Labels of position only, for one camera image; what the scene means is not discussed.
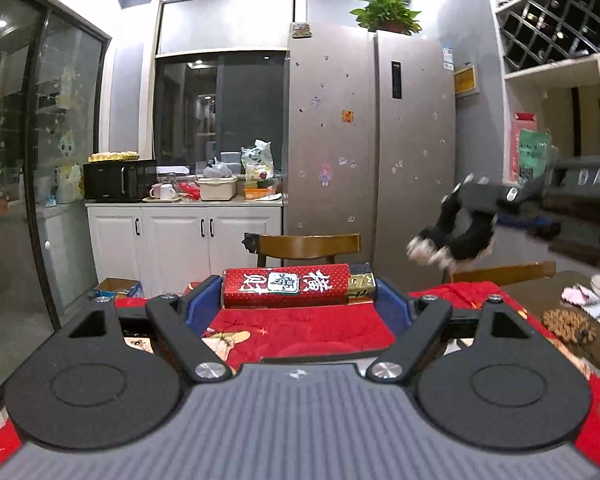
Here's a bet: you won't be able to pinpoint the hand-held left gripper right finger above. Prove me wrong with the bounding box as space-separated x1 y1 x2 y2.
366 277 534 385

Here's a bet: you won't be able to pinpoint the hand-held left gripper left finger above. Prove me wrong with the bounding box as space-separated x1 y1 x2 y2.
65 274 234 384

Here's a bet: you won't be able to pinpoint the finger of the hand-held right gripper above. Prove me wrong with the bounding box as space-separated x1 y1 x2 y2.
430 209 499 269
406 174 475 263

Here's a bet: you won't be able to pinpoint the red printed box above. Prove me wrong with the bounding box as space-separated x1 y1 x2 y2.
222 261 377 310

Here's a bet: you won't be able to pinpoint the white kitchen cabinet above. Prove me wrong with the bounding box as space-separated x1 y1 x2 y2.
85 197 283 297

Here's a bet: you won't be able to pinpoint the green plastic bag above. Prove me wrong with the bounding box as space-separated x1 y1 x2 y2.
516 129 553 187

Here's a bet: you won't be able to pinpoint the white pink cloth item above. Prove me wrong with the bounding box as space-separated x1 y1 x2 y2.
561 274 600 323

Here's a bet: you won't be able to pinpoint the red printed blanket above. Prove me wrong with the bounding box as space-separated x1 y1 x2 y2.
0 280 600 471

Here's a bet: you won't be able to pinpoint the cardboard box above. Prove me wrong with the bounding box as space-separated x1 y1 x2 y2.
93 277 144 299

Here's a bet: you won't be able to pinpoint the beige plastic basin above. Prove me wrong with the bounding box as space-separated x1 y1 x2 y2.
198 175 239 201

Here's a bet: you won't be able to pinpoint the beige knitted scrunchie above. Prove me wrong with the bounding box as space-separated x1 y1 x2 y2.
542 308 598 346

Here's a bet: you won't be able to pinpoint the silver double door refrigerator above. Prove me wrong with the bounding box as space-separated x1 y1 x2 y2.
284 22 456 283

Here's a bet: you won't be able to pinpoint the clear plastic bag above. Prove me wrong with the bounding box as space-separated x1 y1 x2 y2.
202 157 233 179

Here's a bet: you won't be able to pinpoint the clear plastic containers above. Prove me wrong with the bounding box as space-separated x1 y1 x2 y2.
219 151 243 176

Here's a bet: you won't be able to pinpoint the white wine rack shelf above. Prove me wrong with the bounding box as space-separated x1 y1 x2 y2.
484 0 600 187

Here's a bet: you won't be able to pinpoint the white green snack bag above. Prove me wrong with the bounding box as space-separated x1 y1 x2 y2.
241 139 276 187

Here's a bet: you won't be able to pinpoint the black microwave oven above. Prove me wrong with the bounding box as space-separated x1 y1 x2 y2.
83 159 157 201

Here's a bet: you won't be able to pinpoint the tray of yellow items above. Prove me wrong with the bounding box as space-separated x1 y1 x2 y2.
88 150 140 163

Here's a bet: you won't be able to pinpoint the dark glass window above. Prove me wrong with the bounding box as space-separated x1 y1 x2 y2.
153 50 287 169

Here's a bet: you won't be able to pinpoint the green potted plant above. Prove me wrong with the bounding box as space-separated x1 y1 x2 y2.
349 0 423 37

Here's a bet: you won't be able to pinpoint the glass sliding door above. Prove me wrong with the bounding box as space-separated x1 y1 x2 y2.
0 0 112 393

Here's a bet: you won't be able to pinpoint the white roller blind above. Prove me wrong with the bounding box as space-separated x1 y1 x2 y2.
156 0 297 57

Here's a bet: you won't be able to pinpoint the yellow wall panel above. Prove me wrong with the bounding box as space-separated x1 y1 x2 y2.
453 61 481 97

